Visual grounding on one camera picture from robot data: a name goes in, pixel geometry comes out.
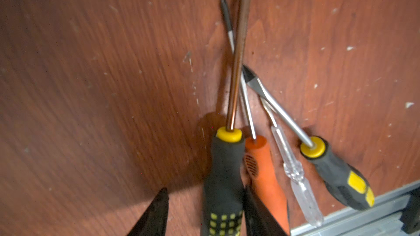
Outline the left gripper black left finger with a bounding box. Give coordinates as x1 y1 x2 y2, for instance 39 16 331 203
127 187 169 236

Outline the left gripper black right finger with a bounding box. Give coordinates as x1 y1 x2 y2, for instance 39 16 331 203
244 186 288 236

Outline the black yellow long screwdriver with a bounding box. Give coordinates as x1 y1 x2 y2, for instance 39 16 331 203
200 0 250 236

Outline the orange handle screwdriver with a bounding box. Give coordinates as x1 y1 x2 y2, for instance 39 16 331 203
220 0 290 235

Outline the clear handle small screwdriver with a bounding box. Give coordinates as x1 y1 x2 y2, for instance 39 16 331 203
260 98 324 227

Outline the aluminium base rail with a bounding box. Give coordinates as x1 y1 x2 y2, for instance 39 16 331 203
291 181 420 236

